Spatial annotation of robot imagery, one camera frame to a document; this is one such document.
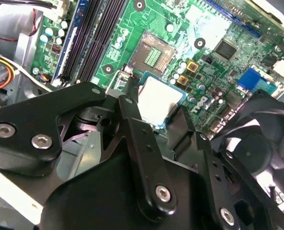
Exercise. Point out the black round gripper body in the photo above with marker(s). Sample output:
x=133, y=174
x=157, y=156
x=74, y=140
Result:
x=96, y=203

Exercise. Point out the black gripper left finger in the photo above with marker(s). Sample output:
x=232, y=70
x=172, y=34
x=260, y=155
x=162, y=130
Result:
x=67, y=100

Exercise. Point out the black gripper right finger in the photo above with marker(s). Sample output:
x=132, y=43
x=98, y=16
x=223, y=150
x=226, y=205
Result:
x=210, y=158

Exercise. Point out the metal socket cover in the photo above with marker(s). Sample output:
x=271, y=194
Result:
x=122, y=81

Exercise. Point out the silver square CPU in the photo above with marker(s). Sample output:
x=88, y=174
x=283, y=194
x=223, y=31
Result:
x=158, y=100

